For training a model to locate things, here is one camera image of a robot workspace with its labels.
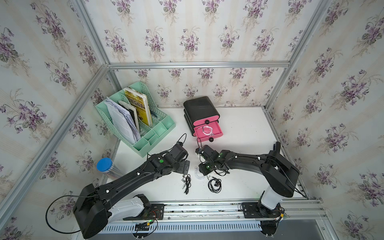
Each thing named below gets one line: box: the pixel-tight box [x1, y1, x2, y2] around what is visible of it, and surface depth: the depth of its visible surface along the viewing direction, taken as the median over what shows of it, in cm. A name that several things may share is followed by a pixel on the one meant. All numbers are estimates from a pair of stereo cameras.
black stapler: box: [273, 141, 281, 151], surface depth 96 cm
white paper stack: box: [103, 97, 141, 145], surface depth 87 cm
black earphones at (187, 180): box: [181, 173, 192, 195], surface depth 84 cm
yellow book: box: [123, 87, 153, 127], surface depth 96 cm
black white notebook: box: [118, 100, 140, 131], surface depth 95 cm
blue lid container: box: [96, 157, 113, 173], surface depth 71 cm
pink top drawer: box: [193, 115, 220, 126], surface depth 94 cm
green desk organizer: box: [95, 81, 176, 158], surface depth 95 cm
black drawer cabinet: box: [183, 96, 220, 137], surface depth 100 cm
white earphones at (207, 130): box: [198, 125, 215, 136], surface depth 98 cm
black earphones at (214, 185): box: [207, 176, 222, 194], surface depth 83 cm
